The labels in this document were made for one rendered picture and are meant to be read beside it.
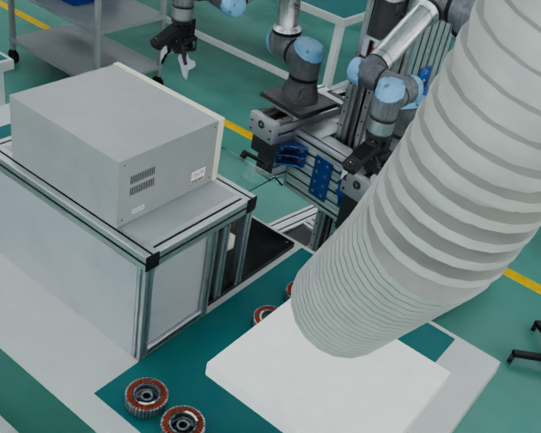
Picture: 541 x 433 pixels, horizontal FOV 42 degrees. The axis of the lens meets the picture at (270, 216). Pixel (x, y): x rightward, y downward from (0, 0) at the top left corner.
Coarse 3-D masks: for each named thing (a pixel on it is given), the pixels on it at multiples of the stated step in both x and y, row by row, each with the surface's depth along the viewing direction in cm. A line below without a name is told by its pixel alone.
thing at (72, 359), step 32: (0, 256) 221; (288, 256) 245; (0, 288) 210; (32, 288) 212; (0, 320) 199; (32, 320) 201; (64, 320) 203; (32, 352) 192; (64, 352) 194; (96, 352) 195; (448, 352) 218; (480, 352) 220; (64, 384) 185; (96, 384) 186; (448, 384) 207; (480, 384) 209; (96, 416) 178; (448, 416) 197
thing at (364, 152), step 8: (360, 144) 199; (368, 144) 198; (376, 144) 198; (352, 152) 199; (360, 152) 198; (368, 152) 197; (376, 152) 199; (344, 160) 198; (352, 160) 197; (360, 160) 196; (368, 160) 198; (344, 168) 198; (352, 168) 196; (360, 168) 197
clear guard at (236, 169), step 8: (224, 152) 233; (224, 160) 229; (232, 160) 229; (240, 160) 230; (224, 168) 224; (232, 168) 225; (240, 168) 226; (248, 168) 227; (256, 168) 227; (224, 176) 220; (232, 176) 221; (240, 176) 222; (248, 176) 223; (256, 176) 224; (264, 176) 224; (272, 176) 225; (240, 184) 218; (248, 184) 219; (256, 184) 220; (280, 184) 231
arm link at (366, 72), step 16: (416, 0) 216; (432, 0) 214; (416, 16) 212; (432, 16) 215; (400, 32) 209; (416, 32) 211; (384, 48) 206; (400, 48) 208; (352, 64) 204; (368, 64) 203; (384, 64) 204; (352, 80) 206; (368, 80) 202
